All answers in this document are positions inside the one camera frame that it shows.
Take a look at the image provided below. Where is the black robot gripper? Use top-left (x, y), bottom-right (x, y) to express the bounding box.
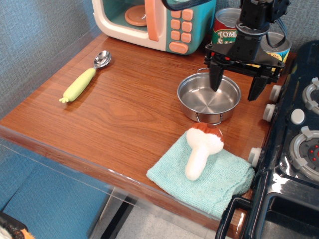
top-left (204, 22), bottom-right (285, 101)

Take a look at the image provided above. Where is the small stainless steel pot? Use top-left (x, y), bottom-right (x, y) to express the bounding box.
top-left (177, 68), bottom-right (241, 125)

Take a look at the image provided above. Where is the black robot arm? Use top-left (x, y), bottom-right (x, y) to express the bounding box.
top-left (204, 0), bottom-right (290, 101)

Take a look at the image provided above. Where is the tomato sauce tin can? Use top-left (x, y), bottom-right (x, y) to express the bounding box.
top-left (211, 8), bottom-right (241, 44)

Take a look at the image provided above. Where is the pineapple slices tin can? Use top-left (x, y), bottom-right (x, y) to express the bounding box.
top-left (258, 31), bottom-right (292, 63)

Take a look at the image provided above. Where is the light blue folded cloth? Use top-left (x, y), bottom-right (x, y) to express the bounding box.
top-left (147, 134), bottom-right (255, 219)

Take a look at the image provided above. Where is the plush mushroom toy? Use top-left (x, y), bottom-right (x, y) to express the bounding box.
top-left (185, 122), bottom-right (224, 181)

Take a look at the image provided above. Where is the toy microwave teal and cream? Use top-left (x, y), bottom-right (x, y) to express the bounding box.
top-left (92, 0), bottom-right (216, 55)

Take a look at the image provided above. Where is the orange toy plate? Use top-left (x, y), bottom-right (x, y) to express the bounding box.
top-left (125, 4), bottom-right (147, 26)

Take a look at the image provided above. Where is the black toy stove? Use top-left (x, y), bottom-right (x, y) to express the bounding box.
top-left (216, 40), bottom-right (319, 239)

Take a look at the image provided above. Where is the black braided cable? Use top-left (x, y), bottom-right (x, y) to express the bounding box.
top-left (161, 0), bottom-right (213, 11)

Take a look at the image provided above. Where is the spoon with green handle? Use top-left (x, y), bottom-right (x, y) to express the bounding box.
top-left (59, 50), bottom-right (112, 104)

